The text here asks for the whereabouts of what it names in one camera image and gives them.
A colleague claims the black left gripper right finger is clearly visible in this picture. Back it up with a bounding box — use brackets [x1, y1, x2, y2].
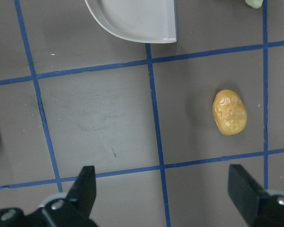
[228, 164, 284, 227]

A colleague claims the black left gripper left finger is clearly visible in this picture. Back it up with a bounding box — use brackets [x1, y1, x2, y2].
[0, 166, 97, 227]

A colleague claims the beige plastic dustpan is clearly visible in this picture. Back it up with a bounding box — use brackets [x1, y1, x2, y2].
[85, 0, 177, 44]

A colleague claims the pale green curved pastry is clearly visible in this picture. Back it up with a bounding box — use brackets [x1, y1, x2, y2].
[245, 0, 263, 9]

